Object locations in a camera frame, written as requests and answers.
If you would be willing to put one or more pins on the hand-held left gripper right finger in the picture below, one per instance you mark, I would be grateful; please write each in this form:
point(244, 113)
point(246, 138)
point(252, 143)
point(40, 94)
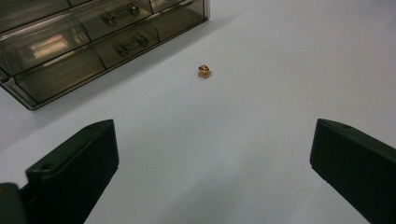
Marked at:
point(358, 161)

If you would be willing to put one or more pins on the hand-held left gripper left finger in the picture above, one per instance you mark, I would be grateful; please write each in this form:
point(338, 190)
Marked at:
point(71, 174)

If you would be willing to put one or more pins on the smoky transparent drawer box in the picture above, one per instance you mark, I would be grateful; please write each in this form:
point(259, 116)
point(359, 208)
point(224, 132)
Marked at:
point(62, 71)

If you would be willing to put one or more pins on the small gold earring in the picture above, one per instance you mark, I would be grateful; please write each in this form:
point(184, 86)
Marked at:
point(204, 72)

